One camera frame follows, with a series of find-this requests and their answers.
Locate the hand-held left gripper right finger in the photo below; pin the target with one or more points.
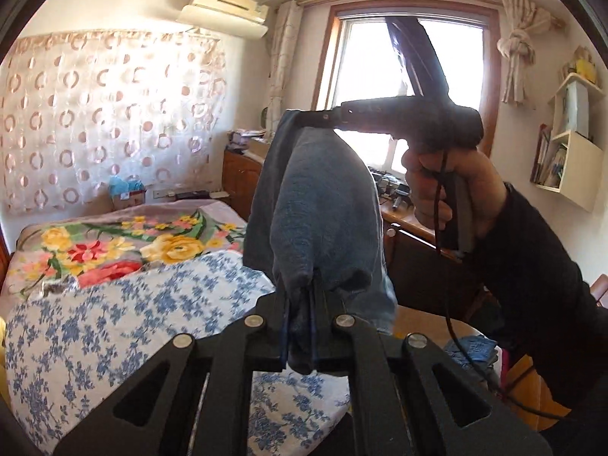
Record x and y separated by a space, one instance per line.
313 346

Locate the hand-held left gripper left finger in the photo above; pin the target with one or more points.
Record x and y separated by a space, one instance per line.
283 346

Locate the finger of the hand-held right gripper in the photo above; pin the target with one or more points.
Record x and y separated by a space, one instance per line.
327 118

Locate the blue denim pants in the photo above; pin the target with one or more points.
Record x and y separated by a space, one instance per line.
323 209

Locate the person's right forearm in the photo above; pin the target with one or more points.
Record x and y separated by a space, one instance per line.
536 270

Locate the person's right hand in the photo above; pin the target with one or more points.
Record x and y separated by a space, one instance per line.
422 190

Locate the wooden framed window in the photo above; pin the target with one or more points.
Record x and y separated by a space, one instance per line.
365 66

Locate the open cardboard box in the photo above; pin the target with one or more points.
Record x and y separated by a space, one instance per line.
259 146

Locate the tied cream window curtain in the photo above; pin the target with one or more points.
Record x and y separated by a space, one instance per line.
517 47

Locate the long wooden cabinet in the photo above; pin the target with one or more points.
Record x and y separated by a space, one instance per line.
418 266

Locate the row of upright books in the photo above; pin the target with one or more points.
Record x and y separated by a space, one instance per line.
553 166

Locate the crumpled blue cloth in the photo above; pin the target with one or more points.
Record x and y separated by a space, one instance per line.
468 349

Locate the blue floral white quilt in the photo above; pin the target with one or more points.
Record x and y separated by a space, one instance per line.
118 332

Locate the yellow ornament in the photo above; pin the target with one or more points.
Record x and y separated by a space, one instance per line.
584 64

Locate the pink floral blanket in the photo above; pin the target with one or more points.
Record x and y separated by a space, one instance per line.
142 242

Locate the cardboard box of blue cloths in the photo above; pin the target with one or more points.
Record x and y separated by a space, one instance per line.
128 197

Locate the sheer circle-patterned curtain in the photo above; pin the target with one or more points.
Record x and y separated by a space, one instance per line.
95 128

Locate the wall air conditioner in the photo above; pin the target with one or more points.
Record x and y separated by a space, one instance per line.
223 9

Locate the cream wall shelf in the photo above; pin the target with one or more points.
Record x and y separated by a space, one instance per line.
577 166

